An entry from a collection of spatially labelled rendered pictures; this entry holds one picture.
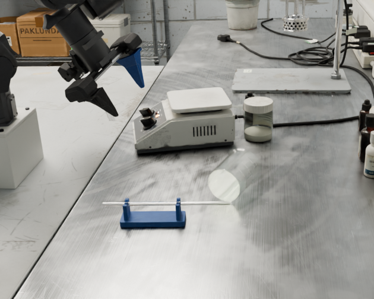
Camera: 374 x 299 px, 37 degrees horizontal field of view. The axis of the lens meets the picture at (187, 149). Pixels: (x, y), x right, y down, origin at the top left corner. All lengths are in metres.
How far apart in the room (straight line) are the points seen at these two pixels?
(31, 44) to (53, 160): 2.36
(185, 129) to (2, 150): 0.34
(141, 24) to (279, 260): 2.97
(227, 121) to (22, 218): 0.43
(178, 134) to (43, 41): 2.38
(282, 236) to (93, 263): 0.27
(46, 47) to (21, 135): 2.38
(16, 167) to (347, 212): 0.57
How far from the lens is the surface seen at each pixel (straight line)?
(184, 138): 1.09
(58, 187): 1.01
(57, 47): 3.38
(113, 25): 3.34
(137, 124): 1.16
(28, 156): 1.07
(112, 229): 0.86
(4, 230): 0.91
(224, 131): 1.10
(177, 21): 3.59
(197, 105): 1.08
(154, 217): 0.86
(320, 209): 0.90
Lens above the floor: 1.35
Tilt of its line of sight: 24 degrees down
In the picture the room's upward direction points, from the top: 3 degrees counter-clockwise
